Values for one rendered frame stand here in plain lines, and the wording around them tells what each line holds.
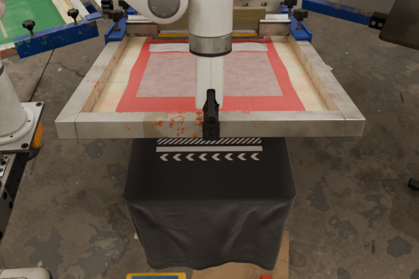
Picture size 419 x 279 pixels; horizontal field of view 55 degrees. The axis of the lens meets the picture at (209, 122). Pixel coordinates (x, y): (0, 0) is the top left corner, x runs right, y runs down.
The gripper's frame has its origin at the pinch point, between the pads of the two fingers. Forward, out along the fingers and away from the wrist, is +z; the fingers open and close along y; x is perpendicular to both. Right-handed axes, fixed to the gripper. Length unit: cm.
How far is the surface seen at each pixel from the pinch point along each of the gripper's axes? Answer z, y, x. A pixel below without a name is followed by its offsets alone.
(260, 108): 1.8, -9.9, 10.9
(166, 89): 1.8, -20.0, -10.3
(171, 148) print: 24.0, -28.1, -10.8
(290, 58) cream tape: 2.0, -40.9, 23.4
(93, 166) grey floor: 97, -121, -66
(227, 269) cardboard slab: 112, -60, 8
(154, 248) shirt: 55, -20, -17
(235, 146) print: 23.9, -28.8, 7.3
